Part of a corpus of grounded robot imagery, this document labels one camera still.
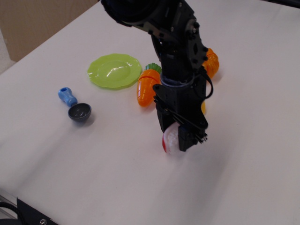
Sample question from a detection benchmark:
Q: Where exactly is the yellow toy corn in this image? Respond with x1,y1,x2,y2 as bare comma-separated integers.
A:
201,101,206,115

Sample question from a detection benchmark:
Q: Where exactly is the orange toy pumpkin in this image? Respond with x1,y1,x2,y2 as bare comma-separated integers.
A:
202,48,219,79

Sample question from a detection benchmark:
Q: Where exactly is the wooden cabinet panel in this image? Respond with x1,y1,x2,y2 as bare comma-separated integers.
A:
0,0,98,61

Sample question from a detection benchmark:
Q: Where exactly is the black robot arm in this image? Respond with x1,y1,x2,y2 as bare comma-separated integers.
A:
102,0,211,151

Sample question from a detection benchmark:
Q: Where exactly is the orange toy carrot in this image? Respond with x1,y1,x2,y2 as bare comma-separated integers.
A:
136,63,162,107

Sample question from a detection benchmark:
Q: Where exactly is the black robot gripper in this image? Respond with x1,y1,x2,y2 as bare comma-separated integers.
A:
153,76,208,151

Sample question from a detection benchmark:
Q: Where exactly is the black cable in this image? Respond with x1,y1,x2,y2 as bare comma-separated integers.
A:
0,202,21,225

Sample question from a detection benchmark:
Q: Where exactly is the blue handled grey scoop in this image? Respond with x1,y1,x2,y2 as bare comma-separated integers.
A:
58,87,91,122

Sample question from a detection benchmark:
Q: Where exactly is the black corner bracket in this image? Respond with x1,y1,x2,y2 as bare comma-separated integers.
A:
16,198,58,225

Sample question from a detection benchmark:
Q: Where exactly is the green plastic plate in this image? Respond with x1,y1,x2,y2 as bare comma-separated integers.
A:
87,53,143,90

